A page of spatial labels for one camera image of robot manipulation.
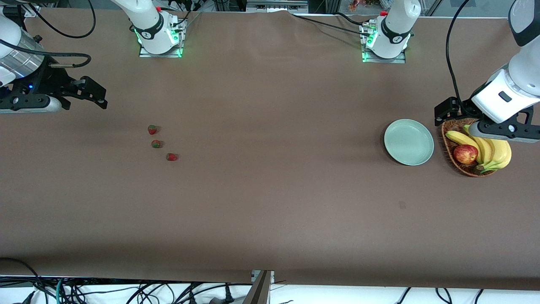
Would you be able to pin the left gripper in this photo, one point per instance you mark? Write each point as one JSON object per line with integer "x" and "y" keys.
{"x": 465, "y": 107}

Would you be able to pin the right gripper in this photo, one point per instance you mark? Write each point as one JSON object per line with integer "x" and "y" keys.
{"x": 49, "y": 80}

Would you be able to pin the red strawberry green leaves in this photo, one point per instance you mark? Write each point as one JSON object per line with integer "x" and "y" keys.
{"x": 171, "y": 157}
{"x": 155, "y": 144}
{"x": 152, "y": 129}

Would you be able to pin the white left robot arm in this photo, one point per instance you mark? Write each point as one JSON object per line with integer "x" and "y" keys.
{"x": 396, "y": 25}

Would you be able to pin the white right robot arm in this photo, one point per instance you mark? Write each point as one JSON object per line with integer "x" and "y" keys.
{"x": 147, "y": 21}

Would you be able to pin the pale green round plate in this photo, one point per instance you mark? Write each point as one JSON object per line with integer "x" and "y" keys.
{"x": 408, "y": 142}

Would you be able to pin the brown wicker basket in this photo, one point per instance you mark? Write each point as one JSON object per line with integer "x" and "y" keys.
{"x": 449, "y": 147}

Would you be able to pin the red yellow apple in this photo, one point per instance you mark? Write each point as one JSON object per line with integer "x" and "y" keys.
{"x": 465, "y": 154}

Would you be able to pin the yellow banana bunch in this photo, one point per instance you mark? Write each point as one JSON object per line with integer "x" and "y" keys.
{"x": 498, "y": 154}

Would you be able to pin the orange red background object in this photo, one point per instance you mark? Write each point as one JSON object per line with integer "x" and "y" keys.
{"x": 363, "y": 4}

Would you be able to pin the brown table cover sheet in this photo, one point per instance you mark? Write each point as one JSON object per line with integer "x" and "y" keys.
{"x": 270, "y": 190}

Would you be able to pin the grey metal rack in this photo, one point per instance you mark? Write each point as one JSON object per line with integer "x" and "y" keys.
{"x": 276, "y": 5}

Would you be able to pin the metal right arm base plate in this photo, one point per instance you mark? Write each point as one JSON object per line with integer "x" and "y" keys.
{"x": 145, "y": 52}

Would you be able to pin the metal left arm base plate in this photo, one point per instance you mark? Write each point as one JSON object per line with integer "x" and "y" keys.
{"x": 371, "y": 59}

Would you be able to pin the aluminium frame post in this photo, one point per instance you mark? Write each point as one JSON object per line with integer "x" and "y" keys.
{"x": 259, "y": 291}

